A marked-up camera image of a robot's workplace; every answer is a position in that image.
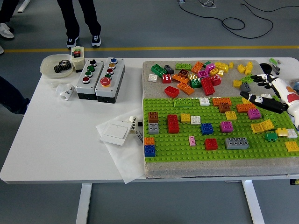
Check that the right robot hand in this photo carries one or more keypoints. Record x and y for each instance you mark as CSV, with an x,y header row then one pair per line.
x,y
285,91

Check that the magenta square brick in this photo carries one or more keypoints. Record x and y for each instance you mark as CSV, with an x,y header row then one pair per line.
x,y
226,126
254,114

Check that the blue square brick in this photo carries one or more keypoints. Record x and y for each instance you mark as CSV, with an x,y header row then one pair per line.
x,y
207,129
149,151

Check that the white square brick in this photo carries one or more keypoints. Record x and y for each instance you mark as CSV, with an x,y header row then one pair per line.
x,y
153,78
195,120
266,95
204,102

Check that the black toy tyre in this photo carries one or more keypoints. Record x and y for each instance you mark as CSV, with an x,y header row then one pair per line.
x,y
265,67

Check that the grey square brick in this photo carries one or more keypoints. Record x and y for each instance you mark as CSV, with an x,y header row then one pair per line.
x,y
153,128
245,87

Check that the yellow square brick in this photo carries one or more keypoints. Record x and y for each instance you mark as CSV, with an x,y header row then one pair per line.
x,y
231,115
237,83
245,101
185,118
292,146

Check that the yellow curved brick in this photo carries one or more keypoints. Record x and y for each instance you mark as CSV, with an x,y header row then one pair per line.
x,y
282,132

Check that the white small brick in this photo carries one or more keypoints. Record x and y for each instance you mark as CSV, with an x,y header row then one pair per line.
x,y
292,133

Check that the orange long brick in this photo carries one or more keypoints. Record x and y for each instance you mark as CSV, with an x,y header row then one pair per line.
x,y
222,101
185,88
180,78
244,108
197,67

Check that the yellow small brick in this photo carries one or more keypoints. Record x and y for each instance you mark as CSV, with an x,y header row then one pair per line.
x,y
221,72
231,65

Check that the brown square brick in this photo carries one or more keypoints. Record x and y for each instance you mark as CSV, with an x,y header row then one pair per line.
x,y
153,117
183,73
224,108

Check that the yellow arch brick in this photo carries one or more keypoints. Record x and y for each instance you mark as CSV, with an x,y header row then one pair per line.
x,y
222,66

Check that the red square brick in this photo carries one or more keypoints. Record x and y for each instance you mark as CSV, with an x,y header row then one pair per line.
x,y
166,79
216,80
211,144

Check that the grey long brick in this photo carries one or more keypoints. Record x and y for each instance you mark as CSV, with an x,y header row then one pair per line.
x,y
236,143

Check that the red long brick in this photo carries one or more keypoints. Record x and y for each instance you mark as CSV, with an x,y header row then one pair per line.
x,y
207,86
173,123

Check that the dark green small brick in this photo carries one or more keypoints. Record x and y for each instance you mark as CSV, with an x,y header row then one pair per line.
x,y
207,64

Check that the dark green square brick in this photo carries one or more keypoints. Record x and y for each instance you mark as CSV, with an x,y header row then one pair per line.
x,y
195,83

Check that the lime green long brick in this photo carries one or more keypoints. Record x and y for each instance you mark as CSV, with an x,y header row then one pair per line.
x,y
182,102
183,66

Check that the pink narrow brick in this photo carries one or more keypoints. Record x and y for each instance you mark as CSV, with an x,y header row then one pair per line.
x,y
192,141

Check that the red sloped brick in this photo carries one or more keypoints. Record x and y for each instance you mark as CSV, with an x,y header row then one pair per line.
x,y
171,91

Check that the grey sloped brick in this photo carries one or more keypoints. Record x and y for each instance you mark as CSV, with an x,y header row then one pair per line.
x,y
169,69

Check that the green studded baseplate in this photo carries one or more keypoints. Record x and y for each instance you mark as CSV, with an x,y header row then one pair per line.
x,y
177,151

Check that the dark green long brick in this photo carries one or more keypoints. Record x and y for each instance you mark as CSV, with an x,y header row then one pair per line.
x,y
158,70

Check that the orange square brick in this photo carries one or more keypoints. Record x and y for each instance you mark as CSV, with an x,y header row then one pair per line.
x,y
149,141

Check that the blue round object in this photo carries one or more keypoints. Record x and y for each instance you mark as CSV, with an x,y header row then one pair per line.
x,y
296,85

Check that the grey metal clip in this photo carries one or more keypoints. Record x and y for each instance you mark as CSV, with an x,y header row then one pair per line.
x,y
276,69

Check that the green small plastic part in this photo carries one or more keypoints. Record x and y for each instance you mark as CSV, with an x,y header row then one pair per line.
x,y
272,60

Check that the yellow black tag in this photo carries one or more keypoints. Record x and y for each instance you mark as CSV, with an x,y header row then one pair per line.
x,y
294,182

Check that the white table leg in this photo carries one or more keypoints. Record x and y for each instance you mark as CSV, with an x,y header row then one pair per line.
x,y
253,203
83,203

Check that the grey-brown mat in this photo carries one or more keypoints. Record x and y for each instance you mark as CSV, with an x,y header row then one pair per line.
x,y
187,170

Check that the printed label strip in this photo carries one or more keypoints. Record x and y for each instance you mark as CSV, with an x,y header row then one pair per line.
x,y
139,137

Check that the white printed tube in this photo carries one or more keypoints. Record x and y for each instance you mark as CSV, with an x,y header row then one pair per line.
x,y
133,123

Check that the grey emergency-stop control box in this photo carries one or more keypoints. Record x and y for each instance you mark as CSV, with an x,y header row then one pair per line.
x,y
114,79

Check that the translucent white paper sheet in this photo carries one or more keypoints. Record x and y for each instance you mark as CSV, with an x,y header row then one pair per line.
x,y
126,161

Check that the grey four-button control box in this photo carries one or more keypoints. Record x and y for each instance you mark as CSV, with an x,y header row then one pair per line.
x,y
87,87

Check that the white pipe tee fitting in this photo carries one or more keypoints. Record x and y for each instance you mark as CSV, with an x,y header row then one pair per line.
x,y
66,92

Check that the black metal gear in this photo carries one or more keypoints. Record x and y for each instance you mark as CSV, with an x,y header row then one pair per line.
x,y
66,64
58,69

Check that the person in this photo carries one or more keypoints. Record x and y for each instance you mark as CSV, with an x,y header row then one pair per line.
x,y
70,18
5,30
11,93

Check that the white shallow bowl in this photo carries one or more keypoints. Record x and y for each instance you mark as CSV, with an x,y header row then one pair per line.
x,y
46,66

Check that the white desk leg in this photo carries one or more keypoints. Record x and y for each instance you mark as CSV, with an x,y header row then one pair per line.
x,y
23,5

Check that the white shoe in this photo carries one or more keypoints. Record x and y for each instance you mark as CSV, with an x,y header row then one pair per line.
x,y
1,49

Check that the white wall switch panel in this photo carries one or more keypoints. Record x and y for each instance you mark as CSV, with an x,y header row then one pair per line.
x,y
115,131

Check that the cream red-green switch box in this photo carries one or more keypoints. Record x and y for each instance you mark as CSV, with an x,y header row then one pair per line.
x,y
78,61

